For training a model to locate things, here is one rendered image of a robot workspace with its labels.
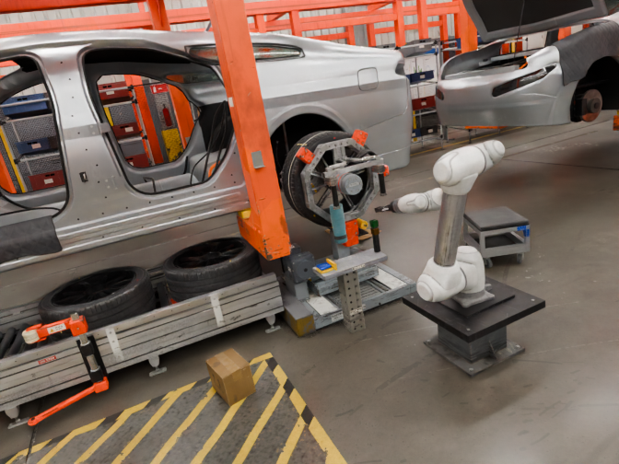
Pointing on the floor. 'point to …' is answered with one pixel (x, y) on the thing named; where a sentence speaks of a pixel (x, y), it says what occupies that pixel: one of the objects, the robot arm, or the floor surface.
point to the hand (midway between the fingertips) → (379, 209)
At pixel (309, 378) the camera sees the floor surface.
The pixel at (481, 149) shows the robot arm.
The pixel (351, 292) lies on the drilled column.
